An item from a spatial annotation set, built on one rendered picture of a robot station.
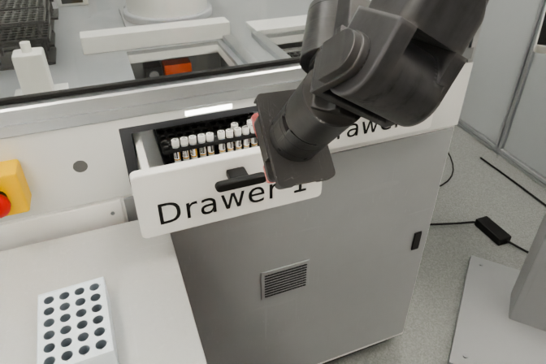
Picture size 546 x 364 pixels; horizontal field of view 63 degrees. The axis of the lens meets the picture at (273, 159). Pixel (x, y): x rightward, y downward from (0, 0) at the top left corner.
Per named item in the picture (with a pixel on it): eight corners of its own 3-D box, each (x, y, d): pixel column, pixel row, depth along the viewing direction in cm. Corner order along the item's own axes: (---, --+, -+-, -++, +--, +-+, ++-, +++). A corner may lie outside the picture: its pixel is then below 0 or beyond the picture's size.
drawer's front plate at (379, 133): (430, 128, 94) (441, 79, 88) (303, 155, 85) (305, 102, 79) (425, 124, 95) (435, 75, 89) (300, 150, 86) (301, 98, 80)
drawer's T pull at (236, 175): (267, 182, 64) (267, 175, 63) (216, 194, 62) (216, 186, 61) (259, 169, 67) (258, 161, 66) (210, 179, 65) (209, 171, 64)
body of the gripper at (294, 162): (305, 93, 51) (331, 62, 44) (330, 180, 49) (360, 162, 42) (251, 101, 49) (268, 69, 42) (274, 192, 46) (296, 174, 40)
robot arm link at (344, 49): (353, 62, 29) (441, 110, 33) (370, -75, 33) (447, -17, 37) (259, 113, 39) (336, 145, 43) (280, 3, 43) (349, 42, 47)
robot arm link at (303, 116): (301, 111, 35) (368, 130, 36) (314, 36, 37) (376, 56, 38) (277, 140, 41) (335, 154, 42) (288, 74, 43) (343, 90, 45)
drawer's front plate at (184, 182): (321, 196, 75) (325, 138, 69) (142, 240, 66) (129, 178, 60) (316, 190, 76) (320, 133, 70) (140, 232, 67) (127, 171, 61)
